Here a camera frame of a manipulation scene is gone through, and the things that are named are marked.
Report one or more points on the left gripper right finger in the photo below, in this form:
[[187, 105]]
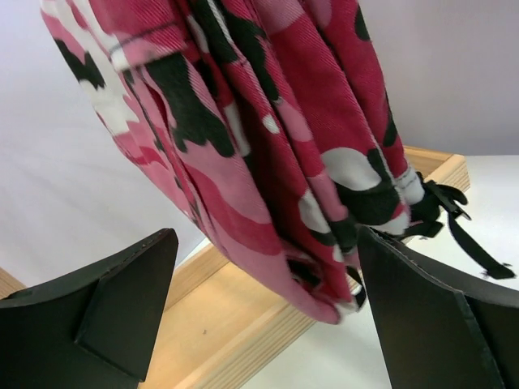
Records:
[[438, 327]]

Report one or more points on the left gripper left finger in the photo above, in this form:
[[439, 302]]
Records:
[[95, 327]]

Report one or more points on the pink camouflage trousers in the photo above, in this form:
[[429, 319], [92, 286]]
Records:
[[268, 124]]

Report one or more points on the wooden clothes rack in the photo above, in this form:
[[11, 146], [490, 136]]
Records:
[[219, 326]]

